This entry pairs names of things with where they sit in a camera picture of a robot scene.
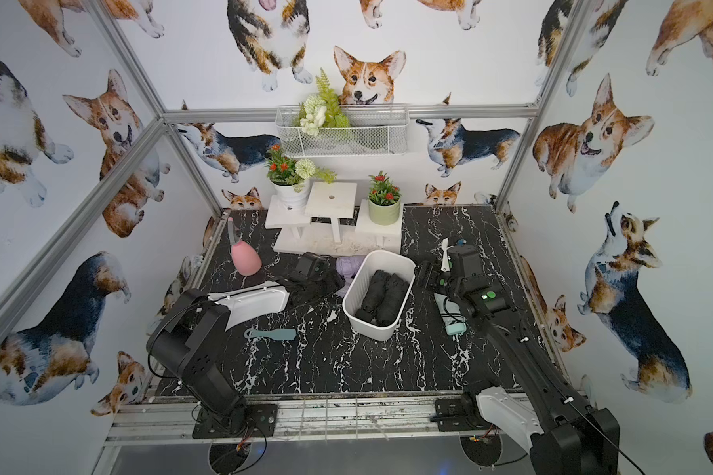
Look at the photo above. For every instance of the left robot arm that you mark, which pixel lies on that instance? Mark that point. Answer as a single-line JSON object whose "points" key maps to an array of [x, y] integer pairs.
{"points": [[189, 338]]}

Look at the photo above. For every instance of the white plastic storage box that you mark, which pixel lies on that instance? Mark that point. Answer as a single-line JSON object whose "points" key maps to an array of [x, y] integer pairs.
{"points": [[377, 260]]}

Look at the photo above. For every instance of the pink bulb squeeze bottle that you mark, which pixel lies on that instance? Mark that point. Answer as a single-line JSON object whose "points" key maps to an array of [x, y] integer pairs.
{"points": [[244, 257]]}

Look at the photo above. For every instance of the teal plastic scraper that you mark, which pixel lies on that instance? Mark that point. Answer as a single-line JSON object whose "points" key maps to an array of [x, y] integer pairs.
{"points": [[278, 335]]}

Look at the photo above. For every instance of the green pot red flowers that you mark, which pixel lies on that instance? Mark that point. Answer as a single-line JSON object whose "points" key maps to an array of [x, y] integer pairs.
{"points": [[383, 200]]}

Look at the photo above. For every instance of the black umbrella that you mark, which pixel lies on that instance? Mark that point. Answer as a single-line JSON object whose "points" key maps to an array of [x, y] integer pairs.
{"points": [[373, 298], [389, 309]]}

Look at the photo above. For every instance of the purple umbrella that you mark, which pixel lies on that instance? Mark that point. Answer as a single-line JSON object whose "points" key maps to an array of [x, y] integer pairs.
{"points": [[348, 268]]}

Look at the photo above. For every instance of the white marble display stand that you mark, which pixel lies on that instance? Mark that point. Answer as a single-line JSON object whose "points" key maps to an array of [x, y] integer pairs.
{"points": [[328, 219]]}

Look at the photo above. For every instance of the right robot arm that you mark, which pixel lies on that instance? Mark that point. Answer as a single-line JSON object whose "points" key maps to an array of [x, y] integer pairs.
{"points": [[559, 428]]}

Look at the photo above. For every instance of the green fern white flowers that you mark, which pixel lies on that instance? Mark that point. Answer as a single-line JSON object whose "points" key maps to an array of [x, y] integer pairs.
{"points": [[322, 110]]}

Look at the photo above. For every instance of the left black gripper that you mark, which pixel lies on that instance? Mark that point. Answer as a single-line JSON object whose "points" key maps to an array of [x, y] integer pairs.
{"points": [[319, 276]]}

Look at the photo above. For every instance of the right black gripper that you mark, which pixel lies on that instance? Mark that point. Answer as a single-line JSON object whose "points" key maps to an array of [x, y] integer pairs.
{"points": [[428, 275]]}

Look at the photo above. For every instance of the white wire wall basket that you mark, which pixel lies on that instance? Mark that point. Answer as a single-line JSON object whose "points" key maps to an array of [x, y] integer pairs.
{"points": [[369, 131]]}

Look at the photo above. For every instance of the white pot red flowers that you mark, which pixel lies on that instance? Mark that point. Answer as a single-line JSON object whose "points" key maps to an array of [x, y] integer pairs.
{"points": [[293, 177]]}

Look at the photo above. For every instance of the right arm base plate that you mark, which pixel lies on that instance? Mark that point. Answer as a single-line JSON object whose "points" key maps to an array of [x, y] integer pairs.
{"points": [[460, 413]]}

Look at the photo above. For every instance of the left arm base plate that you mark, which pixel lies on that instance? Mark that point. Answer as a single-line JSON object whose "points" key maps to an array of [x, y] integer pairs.
{"points": [[255, 420]]}

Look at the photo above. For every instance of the mint green umbrella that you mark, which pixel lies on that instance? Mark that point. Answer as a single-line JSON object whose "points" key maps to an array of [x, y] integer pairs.
{"points": [[454, 321]]}

